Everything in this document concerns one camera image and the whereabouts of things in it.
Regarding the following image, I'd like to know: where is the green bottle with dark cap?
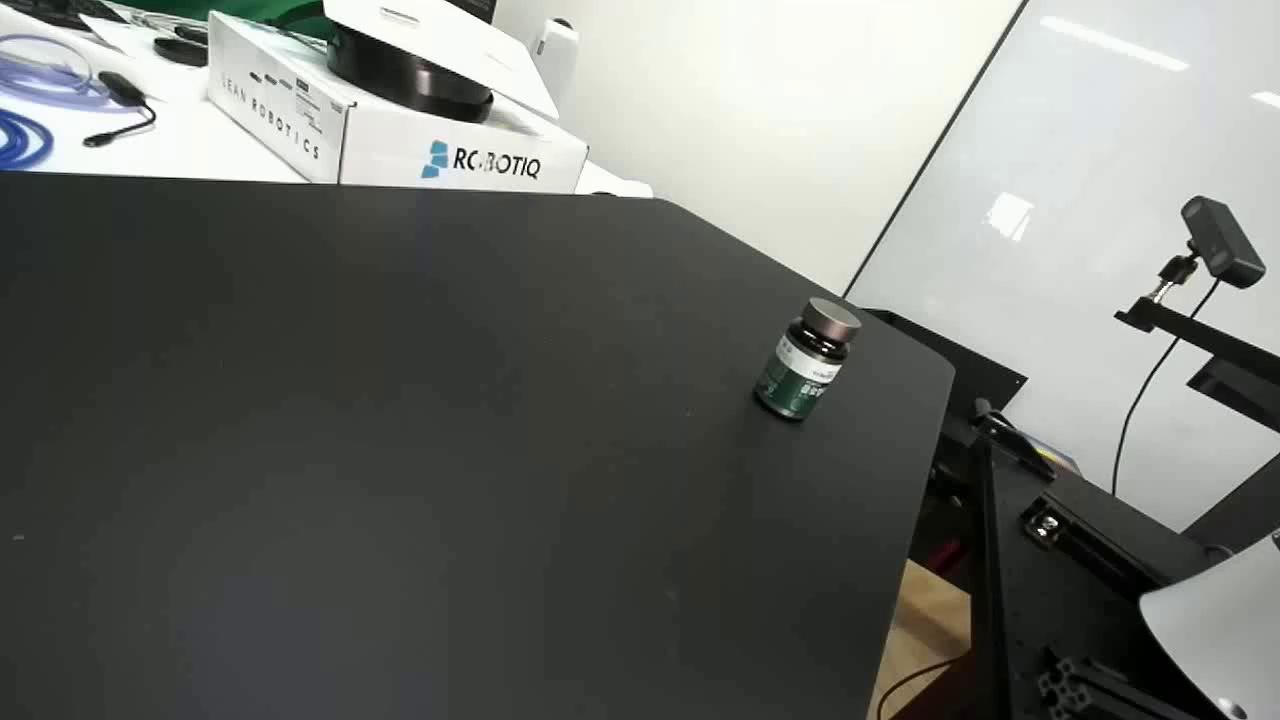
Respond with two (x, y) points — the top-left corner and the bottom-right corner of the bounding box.
(750, 297), (864, 427)

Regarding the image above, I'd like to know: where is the white Robotiq cardboard box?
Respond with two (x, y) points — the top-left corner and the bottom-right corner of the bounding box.
(200, 7), (590, 193)

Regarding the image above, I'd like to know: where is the black round device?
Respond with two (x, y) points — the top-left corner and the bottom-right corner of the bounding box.
(323, 21), (497, 129)

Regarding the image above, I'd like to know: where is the green backdrop cloth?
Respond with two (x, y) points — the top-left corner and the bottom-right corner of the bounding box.
(124, 0), (335, 40)

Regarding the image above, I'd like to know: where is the small black puck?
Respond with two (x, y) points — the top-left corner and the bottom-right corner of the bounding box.
(148, 21), (210, 73)

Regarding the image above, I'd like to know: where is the black flat device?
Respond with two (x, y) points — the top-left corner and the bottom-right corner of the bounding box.
(0, 0), (101, 31)

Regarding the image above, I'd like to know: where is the black floor cable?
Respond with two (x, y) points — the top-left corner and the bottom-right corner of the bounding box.
(871, 652), (966, 720)

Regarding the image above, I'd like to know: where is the black aluminium frame stand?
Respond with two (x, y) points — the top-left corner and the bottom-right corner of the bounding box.
(932, 397), (1280, 720)

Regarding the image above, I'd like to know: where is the black camera cable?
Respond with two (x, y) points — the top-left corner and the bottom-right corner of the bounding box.
(1107, 255), (1225, 501)

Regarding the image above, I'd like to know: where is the black adapter with cable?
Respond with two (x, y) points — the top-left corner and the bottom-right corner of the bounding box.
(78, 67), (160, 151)

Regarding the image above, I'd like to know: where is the black camera on stand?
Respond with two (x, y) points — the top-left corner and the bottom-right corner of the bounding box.
(1177, 193), (1267, 293)

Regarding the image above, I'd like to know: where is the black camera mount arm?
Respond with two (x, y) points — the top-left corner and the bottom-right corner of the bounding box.
(1110, 293), (1280, 430)

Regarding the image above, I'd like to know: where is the clear bag with blue cable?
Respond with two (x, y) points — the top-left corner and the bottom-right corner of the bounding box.
(0, 31), (115, 112)

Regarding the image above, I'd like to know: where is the blue cable coil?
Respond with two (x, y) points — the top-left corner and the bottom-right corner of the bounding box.
(0, 109), (60, 174)

